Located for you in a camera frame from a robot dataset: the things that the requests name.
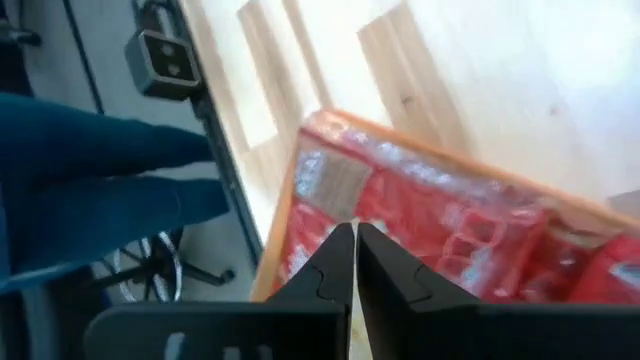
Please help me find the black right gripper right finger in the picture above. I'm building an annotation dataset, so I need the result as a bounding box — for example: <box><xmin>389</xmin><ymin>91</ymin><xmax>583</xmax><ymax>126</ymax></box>
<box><xmin>357</xmin><ymin>222</ymin><xmax>640</xmax><ymax>360</ymax></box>

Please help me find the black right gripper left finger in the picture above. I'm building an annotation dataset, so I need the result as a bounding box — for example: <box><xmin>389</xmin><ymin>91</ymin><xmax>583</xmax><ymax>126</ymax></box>
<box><xmin>83</xmin><ymin>222</ymin><xmax>356</xmax><ymax>360</ymax></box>

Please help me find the red popcorn bag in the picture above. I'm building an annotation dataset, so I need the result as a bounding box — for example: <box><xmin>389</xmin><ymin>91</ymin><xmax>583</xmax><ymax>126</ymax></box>
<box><xmin>564</xmin><ymin>232</ymin><xmax>640</xmax><ymax>306</ymax></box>
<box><xmin>349</xmin><ymin>149</ymin><xmax>556</xmax><ymax>304</ymax></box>
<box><xmin>273</xmin><ymin>124</ymin><xmax>381</xmax><ymax>296</ymax></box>

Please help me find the orange plastic basket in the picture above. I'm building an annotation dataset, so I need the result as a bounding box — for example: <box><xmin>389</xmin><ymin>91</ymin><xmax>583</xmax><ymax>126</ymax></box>
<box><xmin>249</xmin><ymin>107</ymin><xmax>640</xmax><ymax>304</ymax></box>

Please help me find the black office chair base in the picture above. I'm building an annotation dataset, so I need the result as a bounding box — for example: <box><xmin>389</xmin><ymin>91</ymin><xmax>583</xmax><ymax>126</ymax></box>
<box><xmin>89</xmin><ymin>227</ymin><xmax>236</xmax><ymax>304</ymax></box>

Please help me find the person's leg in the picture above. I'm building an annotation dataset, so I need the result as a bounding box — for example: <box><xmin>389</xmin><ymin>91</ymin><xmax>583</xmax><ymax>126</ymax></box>
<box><xmin>0</xmin><ymin>174</ymin><xmax>231</xmax><ymax>296</ymax></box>
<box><xmin>0</xmin><ymin>92</ymin><xmax>214</xmax><ymax>181</ymax></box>

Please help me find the black aluminium table frame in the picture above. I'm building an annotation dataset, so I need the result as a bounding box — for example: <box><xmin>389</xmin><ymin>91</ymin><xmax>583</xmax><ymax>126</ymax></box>
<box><xmin>132</xmin><ymin>0</ymin><xmax>265</xmax><ymax>266</ymax></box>

